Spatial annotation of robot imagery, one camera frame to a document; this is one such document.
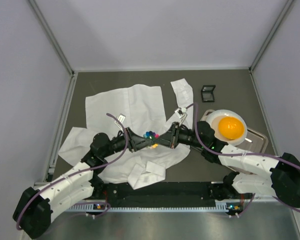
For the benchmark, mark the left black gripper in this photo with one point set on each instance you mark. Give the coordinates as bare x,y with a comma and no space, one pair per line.
130,140

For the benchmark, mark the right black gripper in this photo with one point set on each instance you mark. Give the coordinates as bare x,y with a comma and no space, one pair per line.
175,135

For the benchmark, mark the white shirt garment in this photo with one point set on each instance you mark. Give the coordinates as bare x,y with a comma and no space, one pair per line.
143,108

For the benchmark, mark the colourful pompom brooch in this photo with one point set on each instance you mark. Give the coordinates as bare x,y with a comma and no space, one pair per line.
151,136

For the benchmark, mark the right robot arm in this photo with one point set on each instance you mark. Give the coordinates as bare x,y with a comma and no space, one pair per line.
257,173

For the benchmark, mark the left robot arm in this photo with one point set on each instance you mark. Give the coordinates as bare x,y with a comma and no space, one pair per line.
38,208

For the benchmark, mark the small black open box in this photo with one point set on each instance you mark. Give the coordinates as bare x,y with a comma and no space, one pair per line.
207,93

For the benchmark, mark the white bowl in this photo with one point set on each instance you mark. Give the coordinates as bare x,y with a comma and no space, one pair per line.
213,120

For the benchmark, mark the metal tray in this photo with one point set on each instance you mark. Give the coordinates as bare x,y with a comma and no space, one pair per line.
254,141

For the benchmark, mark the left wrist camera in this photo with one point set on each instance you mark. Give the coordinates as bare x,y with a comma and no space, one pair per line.
119,120

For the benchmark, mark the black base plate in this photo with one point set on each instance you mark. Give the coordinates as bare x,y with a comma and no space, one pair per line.
165,195

